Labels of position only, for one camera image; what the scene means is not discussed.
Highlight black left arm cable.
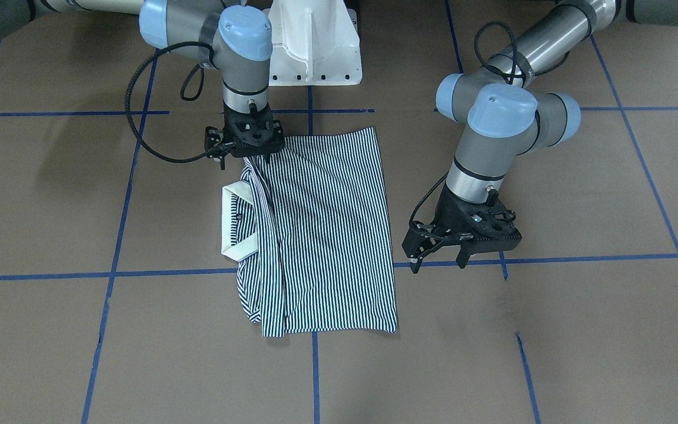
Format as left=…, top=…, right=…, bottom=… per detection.
left=408, top=21, right=569, bottom=236

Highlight navy white striped polo shirt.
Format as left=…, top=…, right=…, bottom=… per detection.
left=221, top=128, right=398, bottom=337

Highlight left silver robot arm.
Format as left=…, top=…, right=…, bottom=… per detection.
left=403, top=1, right=678, bottom=273

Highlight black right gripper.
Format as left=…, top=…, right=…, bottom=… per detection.
left=204, top=104, right=285, bottom=164

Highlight brown paper table cover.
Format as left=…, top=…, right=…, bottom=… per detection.
left=0, top=1, right=678, bottom=423

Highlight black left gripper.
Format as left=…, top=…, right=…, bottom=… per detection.
left=403, top=187, right=523, bottom=274

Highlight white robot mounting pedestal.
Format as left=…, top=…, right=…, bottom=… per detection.
left=263, top=1, right=363, bottom=87

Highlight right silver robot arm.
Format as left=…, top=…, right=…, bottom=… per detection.
left=0, top=1, right=284, bottom=163

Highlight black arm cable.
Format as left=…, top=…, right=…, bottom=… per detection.
left=125, top=41, right=222, bottom=164
left=408, top=21, right=569, bottom=236

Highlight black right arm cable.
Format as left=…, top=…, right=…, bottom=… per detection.
left=125, top=41, right=222, bottom=164

